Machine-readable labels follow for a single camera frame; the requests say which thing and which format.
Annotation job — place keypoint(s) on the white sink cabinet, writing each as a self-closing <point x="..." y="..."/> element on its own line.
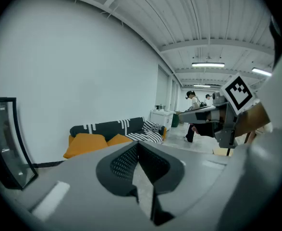
<point x="161" y="119"/>

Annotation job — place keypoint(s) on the white window blind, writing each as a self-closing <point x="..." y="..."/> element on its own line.
<point x="162" y="86"/>

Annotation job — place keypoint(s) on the dark green bin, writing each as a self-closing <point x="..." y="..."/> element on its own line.
<point x="175" y="120"/>

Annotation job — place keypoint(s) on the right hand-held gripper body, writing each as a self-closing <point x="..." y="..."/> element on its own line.
<point x="238" y="94"/>

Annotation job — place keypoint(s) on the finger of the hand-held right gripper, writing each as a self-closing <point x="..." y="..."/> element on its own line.
<point x="188" y="117"/>

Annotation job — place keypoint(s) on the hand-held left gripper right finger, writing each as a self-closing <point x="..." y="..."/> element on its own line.
<point x="198" y="174"/>

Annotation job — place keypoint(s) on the person's right forearm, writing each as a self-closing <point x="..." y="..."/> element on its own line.
<point x="253" y="119"/>

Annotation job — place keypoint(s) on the ceiling tube light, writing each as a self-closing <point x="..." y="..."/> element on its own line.
<point x="201" y="85"/>
<point x="208" y="64"/>
<point x="261" y="71"/>

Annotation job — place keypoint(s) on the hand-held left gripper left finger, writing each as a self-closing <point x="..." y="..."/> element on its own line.
<point x="78" y="184"/>

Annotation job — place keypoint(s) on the cardboard box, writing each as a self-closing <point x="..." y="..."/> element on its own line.
<point x="221" y="152"/>

